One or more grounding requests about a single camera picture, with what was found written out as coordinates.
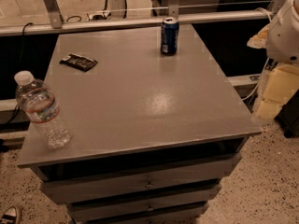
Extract white cable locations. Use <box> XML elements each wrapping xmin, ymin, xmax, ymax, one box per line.
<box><xmin>241</xmin><ymin>7</ymin><xmax>275</xmax><ymax>102</ymax></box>

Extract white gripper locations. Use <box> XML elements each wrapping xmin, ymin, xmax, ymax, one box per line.
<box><xmin>247</xmin><ymin>0</ymin><xmax>299</xmax><ymax>120</ymax></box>

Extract blue soda can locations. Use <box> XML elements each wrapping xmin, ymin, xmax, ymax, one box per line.
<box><xmin>161</xmin><ymin>17</ymin><xmax>179</xmax><ymax>55</ymax></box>

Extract grey drawer cabinet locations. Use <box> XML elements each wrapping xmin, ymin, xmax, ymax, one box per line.
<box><xmin>18</xmin><ymin>25</ymin><xmax>261</xmax><ymax>224</ymax></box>

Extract black cable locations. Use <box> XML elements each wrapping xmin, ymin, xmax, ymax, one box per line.
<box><xmin>3</xmin><ymin>21</ymin><xmax>34</xmax><ymax>126</ymax></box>

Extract metal railing frame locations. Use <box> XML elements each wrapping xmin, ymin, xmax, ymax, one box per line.
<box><xmin>0</xmin><ymin>0</ymin><xmax>286</xmax><ymax>36</ymax></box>

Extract black and white sneaker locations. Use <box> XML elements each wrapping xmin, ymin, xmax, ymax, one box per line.
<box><xmin>0</xmin><ymin>206</ymin><xmax>21</xmax><ymax>224</ymax></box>

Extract clear plastic water bottle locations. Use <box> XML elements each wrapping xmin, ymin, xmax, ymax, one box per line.
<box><xmin>14</xmin><ymin>71</ymin><xmax>72</xmax><ymax>148</ymax></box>

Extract dark snack wrapper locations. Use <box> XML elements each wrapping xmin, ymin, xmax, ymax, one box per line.
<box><xmin>59</xmin><ymin>53</ymin><xmax>98</xmax><ymax>72</ymax></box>

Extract white power strip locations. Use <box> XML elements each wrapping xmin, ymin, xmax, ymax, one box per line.
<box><xmin>87</xmin><ymin>12</ymin><xmax>111</xmax><ymax>21</ymax></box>

